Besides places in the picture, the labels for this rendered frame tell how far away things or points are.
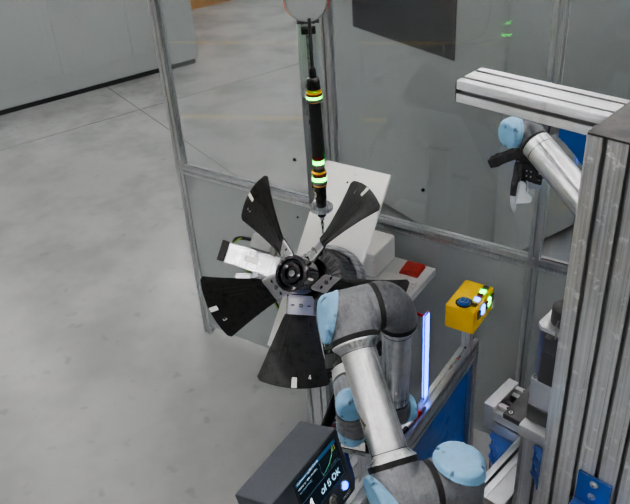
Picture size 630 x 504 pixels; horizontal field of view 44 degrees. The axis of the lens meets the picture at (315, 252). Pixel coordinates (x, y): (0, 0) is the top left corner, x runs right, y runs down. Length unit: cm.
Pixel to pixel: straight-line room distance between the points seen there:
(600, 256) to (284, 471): 83
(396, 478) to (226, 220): 217
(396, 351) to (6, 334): 304
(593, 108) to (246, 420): 259
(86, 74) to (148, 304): 369
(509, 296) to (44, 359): 246
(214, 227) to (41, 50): 416
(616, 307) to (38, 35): 659
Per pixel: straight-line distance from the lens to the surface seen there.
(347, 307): 179
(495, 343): 321
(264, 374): 246
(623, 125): 142
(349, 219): 241
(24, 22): 752
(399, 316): 184
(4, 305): 487
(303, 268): 242
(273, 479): 179
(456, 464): 178
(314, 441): 185
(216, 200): 366
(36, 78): 766
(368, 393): 177
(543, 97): 152
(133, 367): 413
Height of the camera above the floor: 259
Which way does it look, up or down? 33 degrees down
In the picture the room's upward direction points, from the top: 4 degrees counter-clockwise
